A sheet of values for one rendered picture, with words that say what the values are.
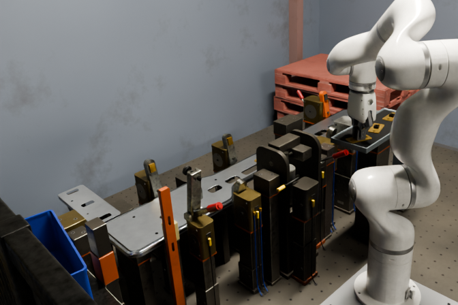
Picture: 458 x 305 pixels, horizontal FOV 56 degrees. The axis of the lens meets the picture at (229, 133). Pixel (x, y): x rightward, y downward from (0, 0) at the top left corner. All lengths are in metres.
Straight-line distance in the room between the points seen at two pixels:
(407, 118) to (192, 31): 2.56
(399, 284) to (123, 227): 0.83
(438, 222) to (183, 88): 2.18
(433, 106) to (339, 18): 3.44
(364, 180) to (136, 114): 2.32
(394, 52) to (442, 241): 1.08
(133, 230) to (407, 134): 0.84
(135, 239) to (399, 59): 0.89
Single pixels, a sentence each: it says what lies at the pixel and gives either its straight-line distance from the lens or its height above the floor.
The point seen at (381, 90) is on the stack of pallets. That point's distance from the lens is 3.24.
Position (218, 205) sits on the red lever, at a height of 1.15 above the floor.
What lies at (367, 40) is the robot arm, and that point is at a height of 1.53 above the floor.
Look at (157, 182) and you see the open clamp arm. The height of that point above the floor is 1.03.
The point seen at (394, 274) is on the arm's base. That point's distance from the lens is 1.34.
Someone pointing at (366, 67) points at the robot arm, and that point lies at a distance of 1.39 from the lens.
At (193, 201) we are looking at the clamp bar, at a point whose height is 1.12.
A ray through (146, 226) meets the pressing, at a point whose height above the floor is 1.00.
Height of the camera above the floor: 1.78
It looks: 23 degrees down
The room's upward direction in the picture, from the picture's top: 4 degrees counter-clockwise
